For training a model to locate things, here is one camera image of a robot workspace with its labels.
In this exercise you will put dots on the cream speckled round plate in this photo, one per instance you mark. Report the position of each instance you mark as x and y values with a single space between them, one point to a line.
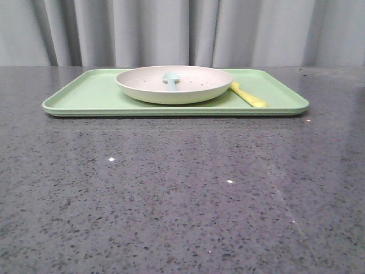
196 84

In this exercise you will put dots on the yellow plastic fork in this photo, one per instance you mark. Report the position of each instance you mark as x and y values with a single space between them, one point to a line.
248 98

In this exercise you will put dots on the light blue plastic spoon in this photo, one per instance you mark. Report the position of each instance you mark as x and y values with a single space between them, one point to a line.
171 79

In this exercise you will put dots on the light green plastic tray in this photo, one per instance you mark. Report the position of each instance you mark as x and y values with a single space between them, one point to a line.
95 93

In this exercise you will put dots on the grey pleated curtain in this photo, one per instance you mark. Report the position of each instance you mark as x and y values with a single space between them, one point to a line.
200 33

